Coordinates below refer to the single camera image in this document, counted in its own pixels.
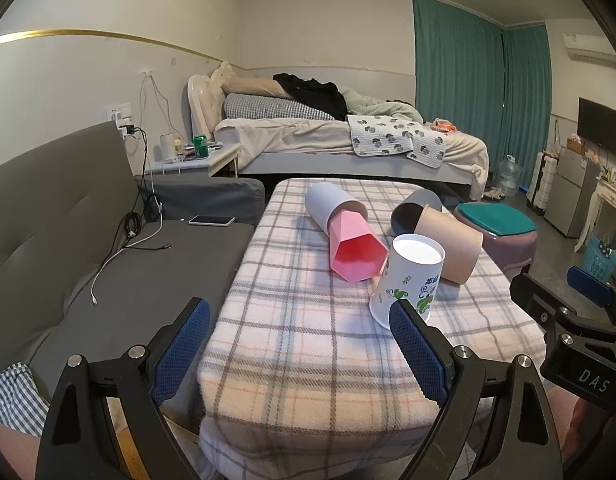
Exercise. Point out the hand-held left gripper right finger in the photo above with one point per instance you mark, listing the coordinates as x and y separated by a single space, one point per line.
419 357

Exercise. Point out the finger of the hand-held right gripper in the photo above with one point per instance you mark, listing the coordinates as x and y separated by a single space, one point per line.
588 279
535 297

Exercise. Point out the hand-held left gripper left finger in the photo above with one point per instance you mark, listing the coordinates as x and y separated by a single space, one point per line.
180 355

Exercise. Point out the white printed paper cup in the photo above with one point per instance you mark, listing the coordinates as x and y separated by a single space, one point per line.
413 272

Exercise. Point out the brown paper cup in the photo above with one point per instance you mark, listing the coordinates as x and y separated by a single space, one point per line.
453 247

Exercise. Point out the pink faceted cup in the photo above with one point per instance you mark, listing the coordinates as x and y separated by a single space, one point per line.
360 260

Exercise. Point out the grey cup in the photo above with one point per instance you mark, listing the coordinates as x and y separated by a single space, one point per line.
403 220

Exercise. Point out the pale lavender cylinder cup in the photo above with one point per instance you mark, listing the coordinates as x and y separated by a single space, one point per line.
323 205

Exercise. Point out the blue plastic basket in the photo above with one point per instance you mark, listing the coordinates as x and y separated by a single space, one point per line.
600 262

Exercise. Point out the purple stool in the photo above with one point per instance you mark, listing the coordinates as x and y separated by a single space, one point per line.
508 250

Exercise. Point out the white ornate table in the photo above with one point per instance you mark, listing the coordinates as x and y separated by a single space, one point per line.
608 200

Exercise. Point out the grey fridge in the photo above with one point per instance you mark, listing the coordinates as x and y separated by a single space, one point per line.
570 195

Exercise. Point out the teal seat cushion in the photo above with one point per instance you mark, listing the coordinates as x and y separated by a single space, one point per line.
495 217

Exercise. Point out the white suitcase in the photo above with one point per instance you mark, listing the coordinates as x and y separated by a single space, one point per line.
542 185

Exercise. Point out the plaid blanket covered table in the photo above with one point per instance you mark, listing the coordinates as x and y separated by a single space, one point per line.
308 355

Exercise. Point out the pair of slippers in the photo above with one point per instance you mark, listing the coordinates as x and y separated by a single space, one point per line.
494 192

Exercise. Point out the clear water bottle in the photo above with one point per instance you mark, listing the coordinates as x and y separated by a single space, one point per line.
509 177

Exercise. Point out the cardboard box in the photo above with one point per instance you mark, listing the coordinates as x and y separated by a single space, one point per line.
578 146

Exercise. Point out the smartphone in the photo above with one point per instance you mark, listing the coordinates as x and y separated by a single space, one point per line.
211 220

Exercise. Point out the black television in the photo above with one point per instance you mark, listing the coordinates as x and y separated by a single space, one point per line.
600 127

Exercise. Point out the checked shorts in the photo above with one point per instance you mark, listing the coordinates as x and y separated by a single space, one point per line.
15 397

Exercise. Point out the narrow green curtain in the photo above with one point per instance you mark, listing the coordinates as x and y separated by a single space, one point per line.
530 100

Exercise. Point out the orange packet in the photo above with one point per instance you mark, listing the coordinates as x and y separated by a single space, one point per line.
444 126

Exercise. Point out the white nightstand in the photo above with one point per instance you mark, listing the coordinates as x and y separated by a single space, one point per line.
208 162

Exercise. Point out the grey sofa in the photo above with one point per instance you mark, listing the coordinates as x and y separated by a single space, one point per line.
63 200

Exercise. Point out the person's bare leg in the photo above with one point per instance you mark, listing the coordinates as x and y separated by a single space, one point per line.
8 452

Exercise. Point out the white humidifier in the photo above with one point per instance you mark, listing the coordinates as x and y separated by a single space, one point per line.
166 147

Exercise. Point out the green drink can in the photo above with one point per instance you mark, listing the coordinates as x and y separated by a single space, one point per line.
201 146

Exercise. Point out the leaf printed blanket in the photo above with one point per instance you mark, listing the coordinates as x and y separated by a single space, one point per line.
388 135

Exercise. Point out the white air conditioner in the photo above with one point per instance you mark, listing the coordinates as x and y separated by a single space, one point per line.
588 49

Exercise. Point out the black charger plug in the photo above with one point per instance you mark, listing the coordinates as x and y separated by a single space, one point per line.
130 130

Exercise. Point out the bed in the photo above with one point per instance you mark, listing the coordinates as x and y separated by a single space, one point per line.
298 150

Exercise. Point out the pale green duvet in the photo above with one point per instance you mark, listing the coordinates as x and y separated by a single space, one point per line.
383 107

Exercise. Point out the white power socket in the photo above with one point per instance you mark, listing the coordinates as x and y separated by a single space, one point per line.
119 117

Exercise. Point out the wide green curtain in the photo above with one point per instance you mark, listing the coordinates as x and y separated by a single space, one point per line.
458 60

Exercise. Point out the checked pillow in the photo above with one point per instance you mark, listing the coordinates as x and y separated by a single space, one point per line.
268 107

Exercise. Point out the beige pillow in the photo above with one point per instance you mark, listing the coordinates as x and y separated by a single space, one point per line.
253 86

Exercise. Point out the black clothing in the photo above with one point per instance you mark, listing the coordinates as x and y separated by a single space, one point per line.
313 92

